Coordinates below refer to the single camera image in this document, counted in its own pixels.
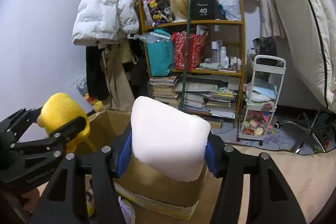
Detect yellow plush toy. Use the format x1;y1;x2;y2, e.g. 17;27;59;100
37;93;97;153

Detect white pink soft pillow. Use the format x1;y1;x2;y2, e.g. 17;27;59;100
130;96;211;182

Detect black hanging garment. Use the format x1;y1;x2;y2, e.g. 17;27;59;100
85;46;110;101

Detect chrome chair base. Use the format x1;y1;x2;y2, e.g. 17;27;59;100
273;106;335;154

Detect cardboard box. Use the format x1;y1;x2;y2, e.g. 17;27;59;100
88;110;208;220

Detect beige hanging coat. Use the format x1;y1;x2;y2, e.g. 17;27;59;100
101;40;135;112

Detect stack of books left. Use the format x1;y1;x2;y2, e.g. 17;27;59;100
149;75;181;108

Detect stack of books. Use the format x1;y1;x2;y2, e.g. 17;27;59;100
173;74;240;119
149;75;181;108

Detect stack of books right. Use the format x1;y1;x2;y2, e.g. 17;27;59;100
173;74;240;119

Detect white rolling cart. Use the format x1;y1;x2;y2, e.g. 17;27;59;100
236;55;286;145

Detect teal paper bag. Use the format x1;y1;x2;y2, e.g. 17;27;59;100
145;28;174;77

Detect white puffer jacket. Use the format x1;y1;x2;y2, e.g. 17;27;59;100
72;0;139;47

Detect red gift bag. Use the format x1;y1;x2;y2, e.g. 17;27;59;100
172;32;207;71

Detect white bottles on shelf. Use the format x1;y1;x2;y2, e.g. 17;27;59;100
210;41;242;71

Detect colourful printed bag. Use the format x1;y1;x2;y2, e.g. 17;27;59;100
141;0;173;26

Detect wooden shelf unit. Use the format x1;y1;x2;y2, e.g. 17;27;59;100
138;0;245;121

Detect blonde wig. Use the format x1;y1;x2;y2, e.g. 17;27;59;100
168;0;189;20

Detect black box with 40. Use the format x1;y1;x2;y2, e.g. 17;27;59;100
191;0;215;20

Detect green pole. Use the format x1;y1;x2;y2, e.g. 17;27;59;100
179;0;191;111

